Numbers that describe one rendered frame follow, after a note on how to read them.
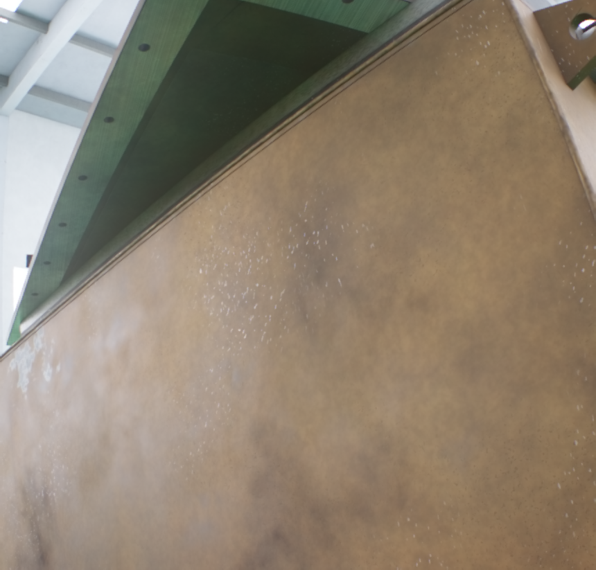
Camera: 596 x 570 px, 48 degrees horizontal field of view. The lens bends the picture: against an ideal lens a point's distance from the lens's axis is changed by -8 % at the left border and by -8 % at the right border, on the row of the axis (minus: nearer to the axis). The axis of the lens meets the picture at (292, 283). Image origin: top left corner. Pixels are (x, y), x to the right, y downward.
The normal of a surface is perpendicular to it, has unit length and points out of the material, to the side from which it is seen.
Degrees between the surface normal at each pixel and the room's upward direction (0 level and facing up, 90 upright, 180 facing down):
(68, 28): 180
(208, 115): 180
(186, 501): 90
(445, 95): 90
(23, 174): 90
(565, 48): 90
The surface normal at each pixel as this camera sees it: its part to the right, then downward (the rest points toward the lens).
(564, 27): -0.73, -0.15
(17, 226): 0.69, -0.37
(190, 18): 0.16, 0.91
